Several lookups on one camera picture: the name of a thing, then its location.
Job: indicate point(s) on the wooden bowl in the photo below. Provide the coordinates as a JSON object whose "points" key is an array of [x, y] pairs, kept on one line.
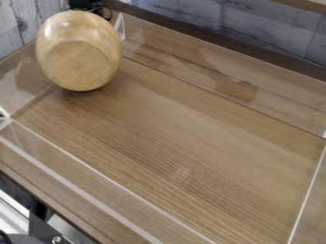
{"points": [[80, 50]]}

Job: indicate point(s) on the clear acrylic corner bracket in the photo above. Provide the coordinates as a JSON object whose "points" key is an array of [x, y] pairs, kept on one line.
{"points": [[120, 26]]}

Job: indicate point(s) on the black metal table bracket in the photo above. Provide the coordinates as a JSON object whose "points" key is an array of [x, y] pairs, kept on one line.
{"points": [[44, 232]]}

